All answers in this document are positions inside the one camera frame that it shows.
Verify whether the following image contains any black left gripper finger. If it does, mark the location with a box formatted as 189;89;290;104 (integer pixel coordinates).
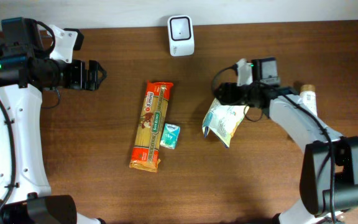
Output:
88;60;107;75
87;76;106;90

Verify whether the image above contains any yellow wet wipes pack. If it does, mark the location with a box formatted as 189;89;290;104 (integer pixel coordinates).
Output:
202;98;249;148

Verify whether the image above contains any teal pocket tissue pack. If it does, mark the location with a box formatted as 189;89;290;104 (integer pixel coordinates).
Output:
160;123;181;149

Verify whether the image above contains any white tube with tan cap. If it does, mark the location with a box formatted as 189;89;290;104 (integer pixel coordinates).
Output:
300;85;318;116

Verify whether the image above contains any orange spaghetti pasta pack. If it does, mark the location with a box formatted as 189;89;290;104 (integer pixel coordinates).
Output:
129;82;173;172

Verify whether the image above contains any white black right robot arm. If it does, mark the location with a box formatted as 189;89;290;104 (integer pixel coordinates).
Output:
211;57;358;224

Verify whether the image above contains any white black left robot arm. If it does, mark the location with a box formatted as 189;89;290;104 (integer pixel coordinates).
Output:
0;17;107;223

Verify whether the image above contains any white barcode scanner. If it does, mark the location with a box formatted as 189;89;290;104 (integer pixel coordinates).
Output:
167;15;195;57

